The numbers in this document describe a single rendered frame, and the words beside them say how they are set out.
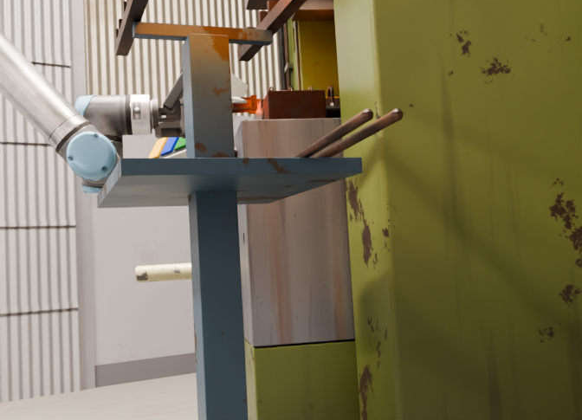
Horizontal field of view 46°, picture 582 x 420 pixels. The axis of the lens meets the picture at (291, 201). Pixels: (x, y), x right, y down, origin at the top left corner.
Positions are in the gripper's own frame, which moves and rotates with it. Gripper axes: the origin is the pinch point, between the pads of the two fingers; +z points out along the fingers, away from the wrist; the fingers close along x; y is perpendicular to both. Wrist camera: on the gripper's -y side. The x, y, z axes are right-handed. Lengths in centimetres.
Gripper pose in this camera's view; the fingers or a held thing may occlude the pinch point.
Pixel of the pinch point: (240, 103)
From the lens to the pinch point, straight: 161.7
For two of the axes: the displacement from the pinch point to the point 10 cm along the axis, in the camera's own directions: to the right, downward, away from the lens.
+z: 9.9, -0.4, 1.6
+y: 0.6, 9.9, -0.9
